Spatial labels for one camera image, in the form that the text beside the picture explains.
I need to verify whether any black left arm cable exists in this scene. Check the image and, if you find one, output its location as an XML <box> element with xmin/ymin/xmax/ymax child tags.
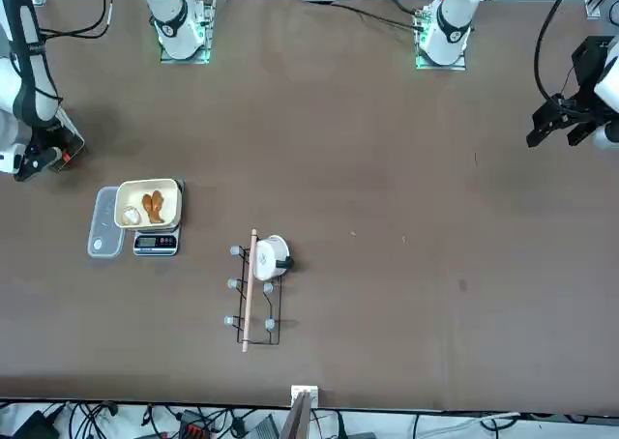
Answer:
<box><xmin>534</xmin><ymin>0</ymin><xmax>581</xmax><ymax>109</ymax></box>

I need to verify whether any white desk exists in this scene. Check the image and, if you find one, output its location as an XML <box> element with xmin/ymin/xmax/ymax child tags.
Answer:
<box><xmin>0</xmin><ymin>398</ymin><xmax>619</xmax><ymax>439</ymax></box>

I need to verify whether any silver digital kitchen scale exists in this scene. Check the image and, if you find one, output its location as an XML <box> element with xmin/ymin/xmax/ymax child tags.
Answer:
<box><xmin>132</xmin><ymin>178</ymin><xmax>187</xmax><ymax>257</ymax></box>

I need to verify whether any brown toy chicken drumstick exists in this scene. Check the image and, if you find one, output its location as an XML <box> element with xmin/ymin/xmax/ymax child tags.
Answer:
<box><xmin>140</xmin><ymin>190</ymin><xmax>166</xmax><ymax>226</ymax></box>

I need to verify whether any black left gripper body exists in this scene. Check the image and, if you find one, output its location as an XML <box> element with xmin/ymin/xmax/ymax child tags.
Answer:
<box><xmin>572</xmin><ymin>36</ymin><xmax>616</xmax><ymax>116</ymax></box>

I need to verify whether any black wire cup rack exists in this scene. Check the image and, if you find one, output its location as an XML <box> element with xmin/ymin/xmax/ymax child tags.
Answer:
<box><xmin>223</xmin><ymin>227</ymin><xmax>284</xmax><ymax>354</ymax></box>

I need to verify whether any black left base cable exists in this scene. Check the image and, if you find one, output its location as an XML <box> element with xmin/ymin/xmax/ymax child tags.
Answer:
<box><xmin>309</xmin><ymin>0</ymin><xmax>422</xmax><ymax>37</ymax></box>

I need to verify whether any white mug black handle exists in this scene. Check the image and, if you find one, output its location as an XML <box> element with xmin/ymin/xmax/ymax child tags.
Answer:
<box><xmin>251</xmin><ymin>234</ymin><xmax>295</xmax><ymax>282</ymax></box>

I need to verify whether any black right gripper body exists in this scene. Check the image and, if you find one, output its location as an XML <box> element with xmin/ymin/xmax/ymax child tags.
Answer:
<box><xmin>24</xmin><ymin>124</ymin><xmax>58</xmax><ymax>154</ymax></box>

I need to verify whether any clear plastic container lid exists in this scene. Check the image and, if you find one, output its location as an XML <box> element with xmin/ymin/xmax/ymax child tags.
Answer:
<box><xmin>86</xmin><ymin>186</ymin><xmax>125</xmax><ymax>259</ymax></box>

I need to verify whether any cream rectangular container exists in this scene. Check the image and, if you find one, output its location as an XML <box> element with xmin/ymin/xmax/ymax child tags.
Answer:
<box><xmin>113</xmin><ymin>177</ymin><xmax>184</xmax><ymax>232</ymax></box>

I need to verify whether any aluminium camera post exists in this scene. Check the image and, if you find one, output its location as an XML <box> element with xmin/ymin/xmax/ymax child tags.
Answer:
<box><xmin>281</xmin><ymin>384</ymin><xmax>320</xmax><ymax>439</ymax></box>

